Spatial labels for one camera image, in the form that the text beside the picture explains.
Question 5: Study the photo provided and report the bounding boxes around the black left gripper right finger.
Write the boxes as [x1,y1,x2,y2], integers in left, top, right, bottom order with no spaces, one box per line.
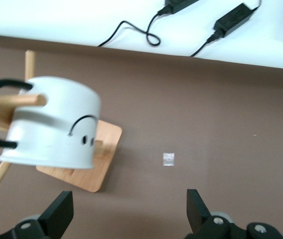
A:
[186,189,211,235]

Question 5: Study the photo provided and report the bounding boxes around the wooden cup stand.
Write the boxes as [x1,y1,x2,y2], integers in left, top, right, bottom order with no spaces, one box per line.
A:
[0,49,123,201]

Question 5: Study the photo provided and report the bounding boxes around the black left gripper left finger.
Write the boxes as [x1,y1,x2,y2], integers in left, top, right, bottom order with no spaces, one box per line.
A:
[39,191,74,236]

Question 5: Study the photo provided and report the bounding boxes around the white smiley face cup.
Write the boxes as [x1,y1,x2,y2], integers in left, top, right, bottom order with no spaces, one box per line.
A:
[0,76,102,170]

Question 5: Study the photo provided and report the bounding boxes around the black power adapter brick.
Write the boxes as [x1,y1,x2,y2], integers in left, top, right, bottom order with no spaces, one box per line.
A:
[213,2,256,34]
[164,0,200,13]

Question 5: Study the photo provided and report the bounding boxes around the black power adapter cord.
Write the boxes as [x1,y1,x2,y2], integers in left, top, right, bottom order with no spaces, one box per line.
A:
[190,29,219,58]
[97,4,172,48]

